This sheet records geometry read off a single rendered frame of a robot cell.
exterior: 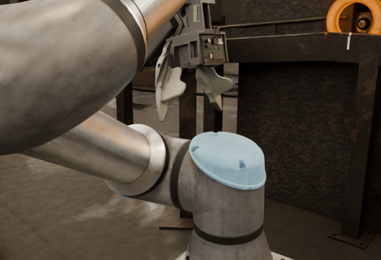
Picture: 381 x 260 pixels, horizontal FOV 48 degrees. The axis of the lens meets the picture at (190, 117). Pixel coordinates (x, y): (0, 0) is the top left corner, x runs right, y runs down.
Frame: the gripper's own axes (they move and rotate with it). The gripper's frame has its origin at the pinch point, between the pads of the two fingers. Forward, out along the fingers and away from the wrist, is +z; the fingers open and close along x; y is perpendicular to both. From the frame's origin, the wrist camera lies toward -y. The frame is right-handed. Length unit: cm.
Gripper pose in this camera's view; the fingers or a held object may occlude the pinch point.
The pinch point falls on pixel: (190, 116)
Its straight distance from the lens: 75.2
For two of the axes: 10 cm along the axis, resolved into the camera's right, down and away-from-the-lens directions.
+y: 7.2, -0.5, -7.0
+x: 6.9, -1.3, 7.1
